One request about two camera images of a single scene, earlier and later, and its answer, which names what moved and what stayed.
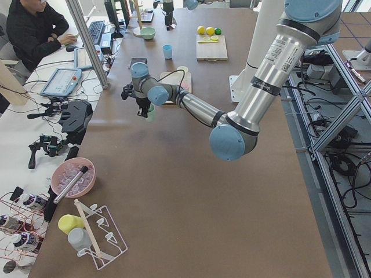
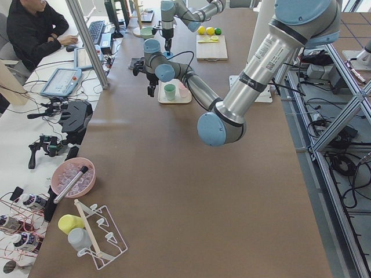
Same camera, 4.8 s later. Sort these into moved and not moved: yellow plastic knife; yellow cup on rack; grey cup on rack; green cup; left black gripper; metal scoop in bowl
Moved: green cup; left black gripper
Not moved: yellow plastic knife; metal scoop in bowl; yellow cup on rack; grey cup on rack
